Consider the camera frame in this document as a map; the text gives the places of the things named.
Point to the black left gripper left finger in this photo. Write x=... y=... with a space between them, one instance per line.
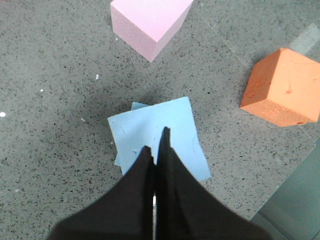
x=124 y=213

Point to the notched light blue foam cube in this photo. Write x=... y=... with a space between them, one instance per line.
x=134 y=106

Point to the large chipped orange foam cube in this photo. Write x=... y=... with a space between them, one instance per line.
x=284 y=89

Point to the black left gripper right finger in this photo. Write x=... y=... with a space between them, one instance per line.
x=186 y=211

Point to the pink foam cube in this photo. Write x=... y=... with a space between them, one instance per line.
x=148 y=25

